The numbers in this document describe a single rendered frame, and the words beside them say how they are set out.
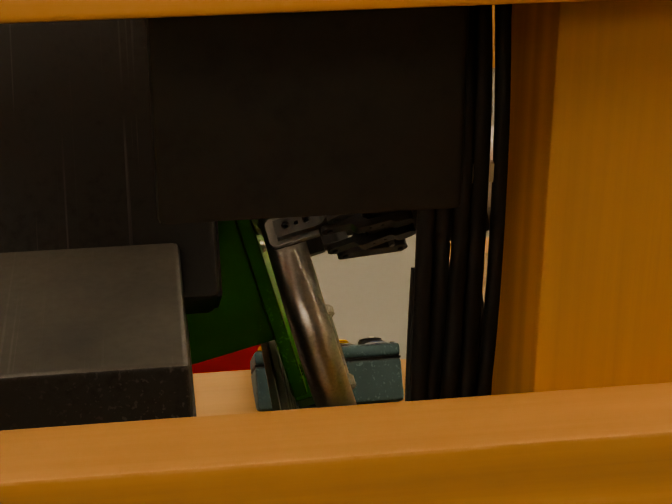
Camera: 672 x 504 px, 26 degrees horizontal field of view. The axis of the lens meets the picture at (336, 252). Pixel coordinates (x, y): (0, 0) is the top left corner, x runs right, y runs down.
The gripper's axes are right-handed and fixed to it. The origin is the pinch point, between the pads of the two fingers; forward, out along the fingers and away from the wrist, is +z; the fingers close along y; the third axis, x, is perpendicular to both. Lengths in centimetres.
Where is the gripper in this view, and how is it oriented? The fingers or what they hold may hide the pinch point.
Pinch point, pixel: (294, 237)
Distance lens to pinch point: 109.4
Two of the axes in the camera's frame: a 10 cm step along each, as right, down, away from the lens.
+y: -1.0, -3.3, -9.4
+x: 2.7, 9.0, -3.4
